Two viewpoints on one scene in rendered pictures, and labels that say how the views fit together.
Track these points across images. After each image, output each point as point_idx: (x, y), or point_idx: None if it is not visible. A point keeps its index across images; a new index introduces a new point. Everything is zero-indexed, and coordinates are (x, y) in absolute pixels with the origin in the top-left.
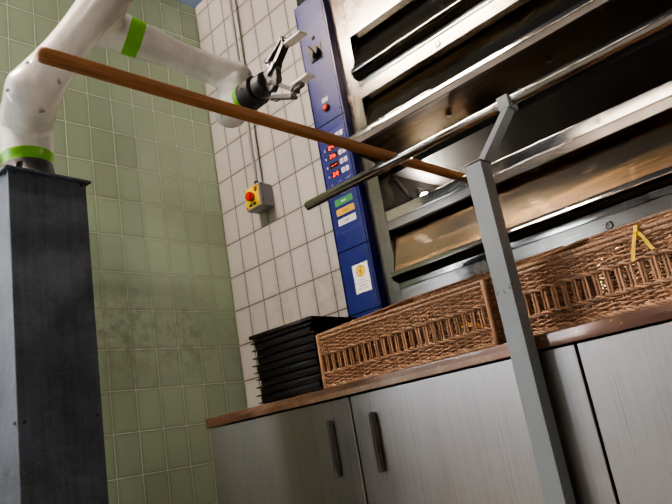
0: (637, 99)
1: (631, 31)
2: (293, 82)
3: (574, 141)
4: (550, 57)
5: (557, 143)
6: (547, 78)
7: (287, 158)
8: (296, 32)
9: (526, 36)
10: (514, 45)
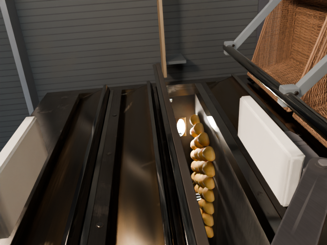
0: (244, 171)
1: (241, 55)
2: (282, 140)
3: (278, 209)
4: (196, 194)
5: (280, 222)
6: (266, 74)
7: None
8: (21, 125)
9: (178, 178)
10: (182, 187)
